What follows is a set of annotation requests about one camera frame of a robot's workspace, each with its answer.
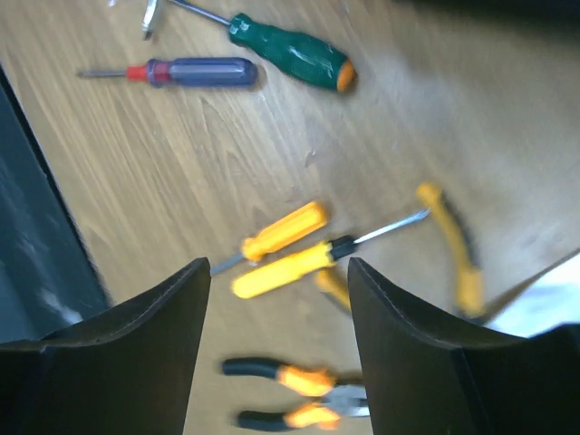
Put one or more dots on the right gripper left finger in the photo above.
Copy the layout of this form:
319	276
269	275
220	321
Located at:
127	370

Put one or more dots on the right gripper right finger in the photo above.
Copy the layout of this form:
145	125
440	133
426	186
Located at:
429	372

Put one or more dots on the orange black combination pliers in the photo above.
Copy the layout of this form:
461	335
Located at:
330	398

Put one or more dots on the yellow needle nose pliers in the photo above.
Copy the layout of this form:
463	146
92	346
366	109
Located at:
469	301

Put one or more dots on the white cloth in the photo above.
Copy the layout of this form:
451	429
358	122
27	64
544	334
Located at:
550	301

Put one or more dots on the purple red screwdriver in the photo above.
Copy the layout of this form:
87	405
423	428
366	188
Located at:
195	72

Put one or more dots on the long green screwdriver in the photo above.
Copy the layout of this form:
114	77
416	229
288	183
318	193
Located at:
300	55

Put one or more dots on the short green screwdriver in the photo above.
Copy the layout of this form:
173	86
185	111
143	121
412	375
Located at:
149	23

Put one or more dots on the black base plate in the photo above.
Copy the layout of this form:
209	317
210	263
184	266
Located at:
48	280

